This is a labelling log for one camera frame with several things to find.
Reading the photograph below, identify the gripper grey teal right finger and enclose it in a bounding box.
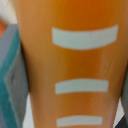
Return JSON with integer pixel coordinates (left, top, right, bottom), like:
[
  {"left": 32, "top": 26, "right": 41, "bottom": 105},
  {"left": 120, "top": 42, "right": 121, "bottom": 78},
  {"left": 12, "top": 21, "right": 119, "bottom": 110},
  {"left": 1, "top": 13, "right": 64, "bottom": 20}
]
[{"left": 113, "top": 89, "right": 128, "bottom": 128}]

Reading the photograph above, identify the gripper grey teal left finger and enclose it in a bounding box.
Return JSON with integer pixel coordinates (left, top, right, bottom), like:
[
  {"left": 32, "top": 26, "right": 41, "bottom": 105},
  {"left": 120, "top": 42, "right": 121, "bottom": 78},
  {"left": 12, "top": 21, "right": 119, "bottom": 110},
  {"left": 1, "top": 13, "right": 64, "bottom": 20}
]
[{"left": 0, "top": 24, "right": 29, "bottom": 128}]

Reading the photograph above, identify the orange toy bread loaf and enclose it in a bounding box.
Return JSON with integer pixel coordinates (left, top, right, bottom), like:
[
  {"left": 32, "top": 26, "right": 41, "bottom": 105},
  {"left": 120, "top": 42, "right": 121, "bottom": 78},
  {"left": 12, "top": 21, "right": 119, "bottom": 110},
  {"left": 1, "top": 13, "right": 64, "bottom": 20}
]
[{"left": 14, "top": 0, "right": 128, "bottom": 128}]

